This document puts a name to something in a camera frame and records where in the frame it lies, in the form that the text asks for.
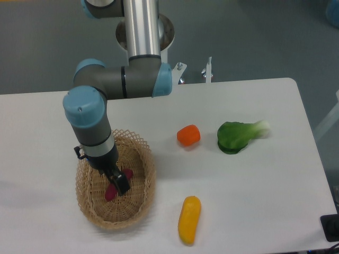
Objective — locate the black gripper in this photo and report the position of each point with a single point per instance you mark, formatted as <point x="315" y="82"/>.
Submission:
<point x="107" y="164"/>

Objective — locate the purple sweet potato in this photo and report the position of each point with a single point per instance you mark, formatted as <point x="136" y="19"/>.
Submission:
<point x="111" y="192"/>

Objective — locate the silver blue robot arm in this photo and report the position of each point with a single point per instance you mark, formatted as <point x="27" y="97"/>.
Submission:
<point x="146" y="75"/>

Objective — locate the woven wicker basket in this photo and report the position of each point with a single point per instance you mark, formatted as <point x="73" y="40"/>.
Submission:
<point x="123" y="211"/>

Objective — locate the yellow mango toy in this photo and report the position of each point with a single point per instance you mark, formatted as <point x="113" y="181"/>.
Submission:
<point x="189" y="219"/>

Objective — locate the orange persimmon toy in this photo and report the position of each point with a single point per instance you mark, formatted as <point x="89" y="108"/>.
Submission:
<point x="188" y="135"/>

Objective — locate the green bok choy toy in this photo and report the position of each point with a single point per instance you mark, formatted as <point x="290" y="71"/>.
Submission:
<point x="235" y="136"/>

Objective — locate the black device at edge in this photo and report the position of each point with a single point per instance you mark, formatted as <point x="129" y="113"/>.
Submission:
<point x="330" y="227"/>

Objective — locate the blue object top right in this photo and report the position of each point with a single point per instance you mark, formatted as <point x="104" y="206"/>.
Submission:
<point x="332" y="12"/>

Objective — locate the white metal bracket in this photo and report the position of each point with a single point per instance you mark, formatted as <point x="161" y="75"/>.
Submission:
<point x="206" y="73"/>

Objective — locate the white frame right edge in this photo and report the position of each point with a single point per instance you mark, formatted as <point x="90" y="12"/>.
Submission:
<point x="327" y="122"/>

